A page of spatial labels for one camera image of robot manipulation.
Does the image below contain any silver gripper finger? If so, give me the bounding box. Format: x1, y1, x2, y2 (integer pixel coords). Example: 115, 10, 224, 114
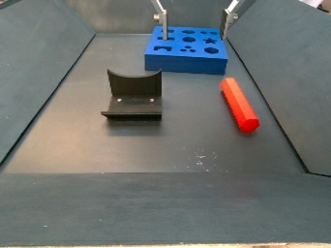
222, 0, 244, 39
150, 0, 168, 40

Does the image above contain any red hexagonal prism bar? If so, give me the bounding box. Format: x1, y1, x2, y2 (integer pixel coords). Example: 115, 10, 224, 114
220, 77, 260, 133

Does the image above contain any blue foam shape-sorter block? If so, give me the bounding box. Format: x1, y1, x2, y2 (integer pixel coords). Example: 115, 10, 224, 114
144, 26, 228, 75

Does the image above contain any black curved cradle stand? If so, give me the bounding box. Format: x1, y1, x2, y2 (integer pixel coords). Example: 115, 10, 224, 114
102, 71, 162, 120

